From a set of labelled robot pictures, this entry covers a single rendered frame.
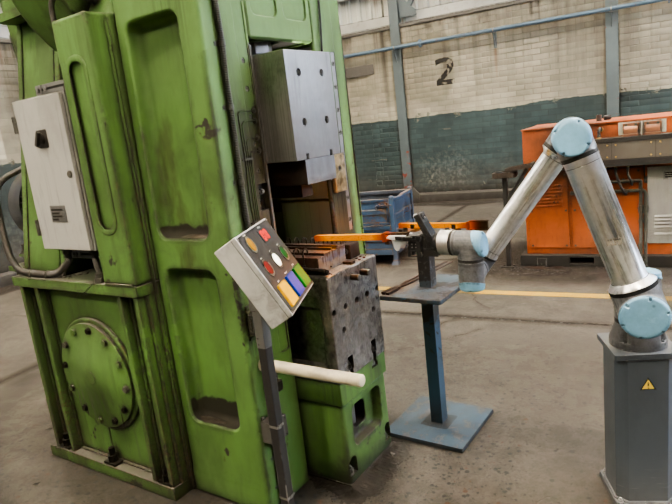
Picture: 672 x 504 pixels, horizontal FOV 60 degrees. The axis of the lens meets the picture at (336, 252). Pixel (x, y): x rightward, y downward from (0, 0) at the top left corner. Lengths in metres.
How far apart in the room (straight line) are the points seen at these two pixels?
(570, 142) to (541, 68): 7.75
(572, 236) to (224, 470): 4.01
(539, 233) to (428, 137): 4.80
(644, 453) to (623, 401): 0.21
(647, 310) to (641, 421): 0.50
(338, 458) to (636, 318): 1.29
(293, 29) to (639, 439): 2.02
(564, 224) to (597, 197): 3.69
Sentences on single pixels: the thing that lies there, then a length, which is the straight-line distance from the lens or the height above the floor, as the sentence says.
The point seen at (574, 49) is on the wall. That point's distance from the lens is 9.65.
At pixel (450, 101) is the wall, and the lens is 10.02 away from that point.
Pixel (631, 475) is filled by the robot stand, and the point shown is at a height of 0.13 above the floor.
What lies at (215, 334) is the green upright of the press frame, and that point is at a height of 0.72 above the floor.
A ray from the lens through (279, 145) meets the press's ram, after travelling 2.24.
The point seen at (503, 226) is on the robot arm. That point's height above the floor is 1.06.
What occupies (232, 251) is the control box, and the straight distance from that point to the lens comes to 1.69.
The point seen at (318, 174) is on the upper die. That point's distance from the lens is 2.30.
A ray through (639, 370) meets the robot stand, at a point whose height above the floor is 0.54.
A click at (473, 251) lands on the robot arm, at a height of 1.00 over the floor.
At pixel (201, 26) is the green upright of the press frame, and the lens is 2.13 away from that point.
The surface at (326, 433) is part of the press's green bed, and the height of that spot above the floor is 0.23.
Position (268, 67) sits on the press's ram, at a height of 1.71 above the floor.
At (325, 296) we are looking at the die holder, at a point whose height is 0.84.
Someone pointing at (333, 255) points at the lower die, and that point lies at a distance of 2.38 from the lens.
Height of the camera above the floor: 1.48
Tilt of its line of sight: 12 degrees down
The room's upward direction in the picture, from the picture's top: 7 degrees counter-clockwise
